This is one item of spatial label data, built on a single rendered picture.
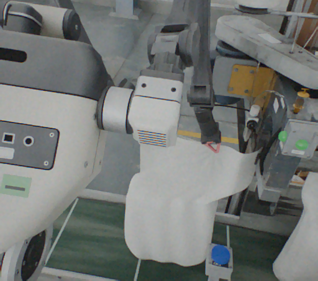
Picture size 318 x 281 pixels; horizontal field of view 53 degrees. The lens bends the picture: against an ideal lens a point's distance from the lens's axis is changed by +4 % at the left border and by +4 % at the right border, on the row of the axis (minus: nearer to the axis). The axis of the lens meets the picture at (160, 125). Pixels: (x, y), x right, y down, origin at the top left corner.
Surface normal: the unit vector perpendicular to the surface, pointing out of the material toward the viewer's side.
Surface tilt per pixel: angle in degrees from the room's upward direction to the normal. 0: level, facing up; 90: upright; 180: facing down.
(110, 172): 0
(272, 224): 90
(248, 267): 0
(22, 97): 50
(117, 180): 0
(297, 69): 90
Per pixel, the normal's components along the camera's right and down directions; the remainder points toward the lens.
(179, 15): -0.26, -0.48
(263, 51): -0.87, 0.24
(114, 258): 0.07, -0.80
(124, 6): -0.16, 0.58
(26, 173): -0.07, -0.07
